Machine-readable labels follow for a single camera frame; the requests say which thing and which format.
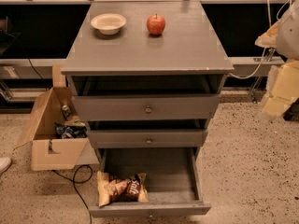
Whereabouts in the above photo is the white hanging cable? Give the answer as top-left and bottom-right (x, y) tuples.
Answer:
(229, 0), (293, 80)

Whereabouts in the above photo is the white shoe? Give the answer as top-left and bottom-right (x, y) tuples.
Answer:
(0, 157), (12, 174)

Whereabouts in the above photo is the blue snack bag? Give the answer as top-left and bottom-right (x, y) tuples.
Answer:
(55, 122), (87, 139)

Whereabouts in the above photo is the red apple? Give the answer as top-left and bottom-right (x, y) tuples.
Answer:
(147, 14), (165, 35)

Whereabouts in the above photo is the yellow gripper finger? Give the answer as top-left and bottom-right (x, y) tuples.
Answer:
(258, 61), (299, 121)
(255, 21), (280, 48)

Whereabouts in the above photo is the grey middle drawer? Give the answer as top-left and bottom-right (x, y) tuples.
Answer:
(88, 119), (207, 148)

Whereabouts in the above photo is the brown chip bag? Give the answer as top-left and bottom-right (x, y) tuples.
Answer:
(97, 171), (149, 207)

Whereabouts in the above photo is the white bowl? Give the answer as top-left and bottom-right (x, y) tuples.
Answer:
(91, 13), (126, 35)

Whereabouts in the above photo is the black wall cable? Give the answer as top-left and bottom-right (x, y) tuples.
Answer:
(27, 58), (45, 80)

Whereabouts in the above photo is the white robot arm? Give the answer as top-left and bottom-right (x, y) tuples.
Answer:
(255, 0), (299, 120)

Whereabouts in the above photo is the grey drawer cabinet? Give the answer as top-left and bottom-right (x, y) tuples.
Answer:
(61, 0), (235, 157)

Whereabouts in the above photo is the grey top drawer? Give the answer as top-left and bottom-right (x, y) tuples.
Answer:
(73, 75), (220, 121)

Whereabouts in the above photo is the grey bottom drawer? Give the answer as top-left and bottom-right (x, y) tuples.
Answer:
(89, 147), (210, 217)

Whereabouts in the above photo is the grey drawer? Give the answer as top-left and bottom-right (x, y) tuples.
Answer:
(73, 75), (220, 121)
(89, 147), (210, 217)
(88, 119), (207, 148)

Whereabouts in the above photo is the metal soda can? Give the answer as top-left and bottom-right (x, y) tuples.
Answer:
(62, 105), (72, 120)

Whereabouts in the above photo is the black floor cable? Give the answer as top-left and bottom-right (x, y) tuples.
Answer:
(51, 164), (93, 224)

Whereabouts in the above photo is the cardboard box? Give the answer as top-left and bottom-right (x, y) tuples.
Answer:
(16, 64), (99, 171)

